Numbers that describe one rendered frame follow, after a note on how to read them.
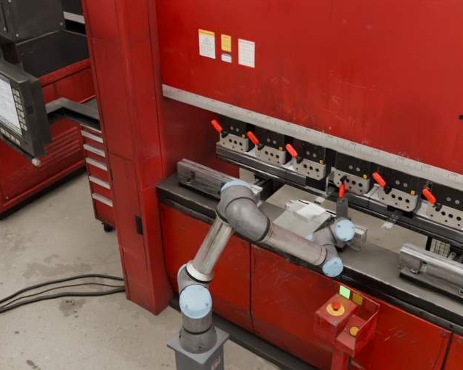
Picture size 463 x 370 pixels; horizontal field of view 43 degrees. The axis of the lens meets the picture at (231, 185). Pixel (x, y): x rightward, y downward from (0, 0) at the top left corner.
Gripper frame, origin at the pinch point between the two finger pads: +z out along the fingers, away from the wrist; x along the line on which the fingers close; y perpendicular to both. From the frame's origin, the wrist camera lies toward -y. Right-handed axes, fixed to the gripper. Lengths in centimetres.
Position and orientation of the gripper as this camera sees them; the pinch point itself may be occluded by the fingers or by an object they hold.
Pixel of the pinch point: (338, 216)
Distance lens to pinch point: 260.1
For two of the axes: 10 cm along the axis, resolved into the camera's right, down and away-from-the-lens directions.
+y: -0.5, 10.0, 0.5
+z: 1.0, -0.5, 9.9
